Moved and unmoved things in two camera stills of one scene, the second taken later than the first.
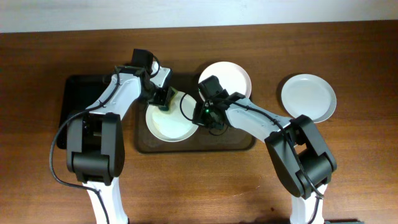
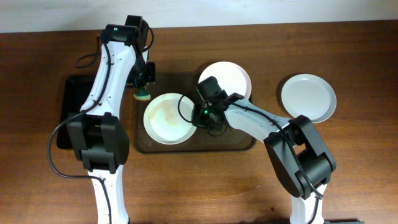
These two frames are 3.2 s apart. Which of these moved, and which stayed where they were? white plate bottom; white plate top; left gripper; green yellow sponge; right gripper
Moved: green yellow sponge; left gripper
Stayed: white plate bottom; right gripper; white plate top
